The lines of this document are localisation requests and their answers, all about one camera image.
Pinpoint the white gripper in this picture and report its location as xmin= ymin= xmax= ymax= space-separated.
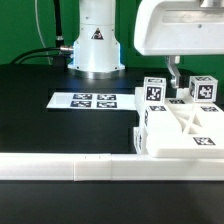
xmin=134 ymin=0 xmax=224 ymax=89

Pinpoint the white chair back frame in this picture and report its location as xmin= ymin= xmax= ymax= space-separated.
xmin=134 ymin=87 xmax=224 ymax=159

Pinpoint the black cable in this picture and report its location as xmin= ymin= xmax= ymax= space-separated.
xmin=19 ymin=54 xmax=75 ymax=66
xmin=9 ymin=48 xmax=75 ymax=66

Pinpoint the thin white cable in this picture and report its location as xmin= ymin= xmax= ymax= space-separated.
xmin=34 ymin=0 xmax=54 ymax=67

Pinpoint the white marker base sheet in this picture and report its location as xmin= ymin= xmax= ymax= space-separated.
xmin=47 ymin=92 xmax=135 ymax=110

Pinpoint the white U-shaped fence frame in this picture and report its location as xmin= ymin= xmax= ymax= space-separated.
xmin=0 ymin=153 xmax=224 ymax=181

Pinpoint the white tagged cube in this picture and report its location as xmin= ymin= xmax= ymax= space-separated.
xmin=143 ymin=77 xmax=166 ymax=104
xmin=189 ymin=76 xmax=218 ymax=102

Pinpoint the black cable lower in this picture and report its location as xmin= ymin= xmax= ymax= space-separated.
xmin=19 ymin=54 xmax=75 ymax=66

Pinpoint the black cable upper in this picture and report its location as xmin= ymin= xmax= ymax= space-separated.
xmin=9 ymin=48 xmax=75 ymax=66

